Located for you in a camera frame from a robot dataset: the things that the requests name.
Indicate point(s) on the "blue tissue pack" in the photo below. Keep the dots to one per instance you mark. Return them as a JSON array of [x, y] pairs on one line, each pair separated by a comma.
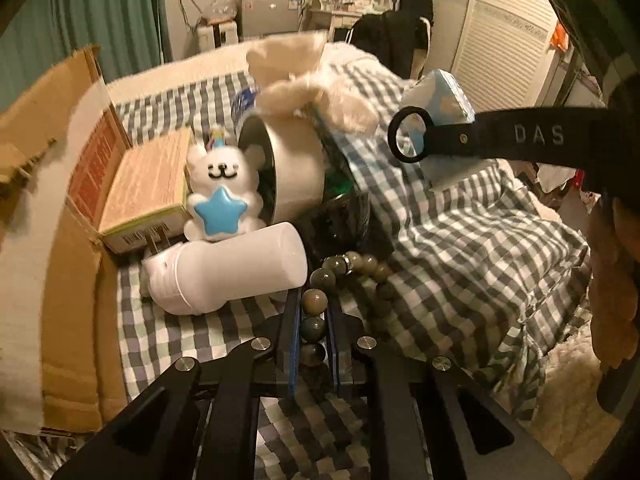
[[445, 95]]

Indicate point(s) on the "small green beige carton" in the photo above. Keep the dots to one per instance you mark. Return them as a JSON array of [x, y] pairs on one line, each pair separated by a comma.
[[145, 180]]

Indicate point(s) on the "white fluffy cloth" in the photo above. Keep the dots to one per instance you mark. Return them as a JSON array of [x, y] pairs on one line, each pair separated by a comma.
[[285, 95]]

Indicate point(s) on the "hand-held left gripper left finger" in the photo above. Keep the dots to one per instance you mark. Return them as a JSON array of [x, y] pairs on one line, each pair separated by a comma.
[[295, 340]]

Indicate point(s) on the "wide white tape roll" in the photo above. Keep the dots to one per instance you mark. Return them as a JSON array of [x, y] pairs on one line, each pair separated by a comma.
[[295, 165]]

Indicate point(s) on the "white fleece blanket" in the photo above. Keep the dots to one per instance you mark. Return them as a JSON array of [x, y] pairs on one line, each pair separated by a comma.
[[165, 72]]

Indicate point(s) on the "black glossy container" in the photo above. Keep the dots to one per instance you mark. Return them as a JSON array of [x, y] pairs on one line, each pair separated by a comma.
[[335, 225]]

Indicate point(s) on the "white plastic bottle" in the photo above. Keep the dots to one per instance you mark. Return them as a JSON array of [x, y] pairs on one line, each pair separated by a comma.
[[235, 265]]

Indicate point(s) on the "white louvred wardrobe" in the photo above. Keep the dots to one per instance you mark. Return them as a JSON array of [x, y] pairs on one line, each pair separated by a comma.
[[505, 25]]

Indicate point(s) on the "orange hanging cloth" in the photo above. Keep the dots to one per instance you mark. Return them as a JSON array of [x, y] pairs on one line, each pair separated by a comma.
[[561, 37]]

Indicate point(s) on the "clear plastic bag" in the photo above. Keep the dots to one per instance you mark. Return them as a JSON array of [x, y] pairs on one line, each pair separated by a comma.
[[222, 10]]

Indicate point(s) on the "black jacket on chair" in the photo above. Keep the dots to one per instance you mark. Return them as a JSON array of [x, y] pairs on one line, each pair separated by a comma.
[[390, 35]]

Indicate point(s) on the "brown cardboard box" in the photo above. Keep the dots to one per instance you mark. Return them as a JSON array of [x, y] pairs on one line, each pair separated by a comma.
[[30, 110]]

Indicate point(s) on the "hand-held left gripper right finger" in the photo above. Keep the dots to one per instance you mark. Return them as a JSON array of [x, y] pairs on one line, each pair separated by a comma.
[[334, 355]]

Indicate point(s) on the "wide green curtain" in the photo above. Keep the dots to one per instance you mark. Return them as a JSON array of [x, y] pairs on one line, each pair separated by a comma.
[[100, 10]]

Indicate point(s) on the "grey fridge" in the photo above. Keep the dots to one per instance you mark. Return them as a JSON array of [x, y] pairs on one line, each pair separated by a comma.
[[265, 15]]

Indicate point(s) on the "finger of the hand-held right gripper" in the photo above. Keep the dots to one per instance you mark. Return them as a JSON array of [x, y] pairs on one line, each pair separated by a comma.
[[450, 135]]

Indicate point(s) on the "white bear toy blue star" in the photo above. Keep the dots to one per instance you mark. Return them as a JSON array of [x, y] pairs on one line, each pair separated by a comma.
[[220, 170]]

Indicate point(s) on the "white dressing table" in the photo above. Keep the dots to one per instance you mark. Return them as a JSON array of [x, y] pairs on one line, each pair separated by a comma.
[[340, 12]]

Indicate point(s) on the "person's right hand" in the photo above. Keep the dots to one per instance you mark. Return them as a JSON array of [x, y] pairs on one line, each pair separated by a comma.
[[615, 285]]

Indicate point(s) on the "white suitcase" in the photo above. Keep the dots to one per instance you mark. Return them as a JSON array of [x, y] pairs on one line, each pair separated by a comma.
[[220, 35]]

